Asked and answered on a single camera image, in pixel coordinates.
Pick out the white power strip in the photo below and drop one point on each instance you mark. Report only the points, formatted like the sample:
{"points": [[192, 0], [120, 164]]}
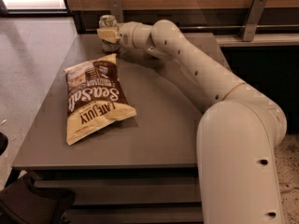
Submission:
{"points": [[285, 187]]}

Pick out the grey table with drawers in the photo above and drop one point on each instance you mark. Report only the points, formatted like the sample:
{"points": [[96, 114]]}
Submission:
{"points": [[140, 170]]}

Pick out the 7up soda can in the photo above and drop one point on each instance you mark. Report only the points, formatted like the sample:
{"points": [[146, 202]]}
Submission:
{"points": [[108, 21]]}

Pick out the metal wall bracket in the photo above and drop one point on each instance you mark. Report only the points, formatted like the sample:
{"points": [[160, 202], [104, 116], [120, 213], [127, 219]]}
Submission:
{"points": [[249, 27], [116, 10]]}

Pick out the Late July chips bag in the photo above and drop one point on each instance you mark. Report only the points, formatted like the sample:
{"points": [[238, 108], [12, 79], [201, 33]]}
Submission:
{"points": [[94, 98]]}

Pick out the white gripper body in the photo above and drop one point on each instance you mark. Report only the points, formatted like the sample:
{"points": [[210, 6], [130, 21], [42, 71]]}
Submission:
{"points": [[125, 35]]}

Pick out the dark chair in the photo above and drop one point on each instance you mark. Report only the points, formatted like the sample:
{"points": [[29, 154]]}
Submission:
{"points": [[22, 203]]}

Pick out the right metal wall bracket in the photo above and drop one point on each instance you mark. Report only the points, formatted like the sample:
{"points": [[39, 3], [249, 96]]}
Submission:
{"points": [[249, 27]]}

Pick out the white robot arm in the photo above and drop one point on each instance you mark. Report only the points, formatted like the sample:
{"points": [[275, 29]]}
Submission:
{"points": [[236, 135]]}

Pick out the metal rail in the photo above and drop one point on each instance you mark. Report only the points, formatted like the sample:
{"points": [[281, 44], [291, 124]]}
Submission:
{"points": [[292, 28]]}

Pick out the left metal wall bracket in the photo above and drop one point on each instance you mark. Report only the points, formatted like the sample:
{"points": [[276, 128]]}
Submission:
{"points": [[116, 10]]}

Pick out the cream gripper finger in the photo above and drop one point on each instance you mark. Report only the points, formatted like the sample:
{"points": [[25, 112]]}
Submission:
{"points": [[107, 29], [110, 36]]}

